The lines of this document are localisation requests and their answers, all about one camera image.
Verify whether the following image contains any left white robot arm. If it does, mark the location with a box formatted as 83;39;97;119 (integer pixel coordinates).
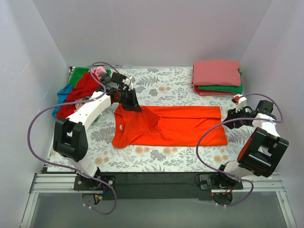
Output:
53;72;142;190

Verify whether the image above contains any pink crumpled t shirt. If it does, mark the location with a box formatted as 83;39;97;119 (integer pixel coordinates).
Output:
89;66;107;78

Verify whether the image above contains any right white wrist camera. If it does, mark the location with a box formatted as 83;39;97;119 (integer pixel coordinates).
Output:
232;94;247;112

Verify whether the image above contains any green plastic bin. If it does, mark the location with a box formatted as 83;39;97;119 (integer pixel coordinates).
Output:
67;67;112;122

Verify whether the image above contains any grey crumpled t shirt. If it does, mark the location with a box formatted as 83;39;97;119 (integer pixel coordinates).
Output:
100;73;111;85

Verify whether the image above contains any blue crumpled t shirt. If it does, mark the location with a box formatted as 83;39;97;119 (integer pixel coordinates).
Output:
52;84;74;118

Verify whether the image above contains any folded light pink t shirt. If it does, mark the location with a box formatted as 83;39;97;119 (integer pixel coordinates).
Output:
199;91;237;96

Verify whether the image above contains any orange t shirt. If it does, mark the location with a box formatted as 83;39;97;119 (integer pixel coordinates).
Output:
112;105;228;148

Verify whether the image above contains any red crumpled t shirt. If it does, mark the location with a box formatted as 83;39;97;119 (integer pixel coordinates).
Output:
56;73;99;118

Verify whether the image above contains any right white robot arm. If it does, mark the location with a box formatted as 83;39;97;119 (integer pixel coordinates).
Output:
214;96;289;189

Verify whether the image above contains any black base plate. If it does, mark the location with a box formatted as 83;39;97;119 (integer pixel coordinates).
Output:
73;171;243;200

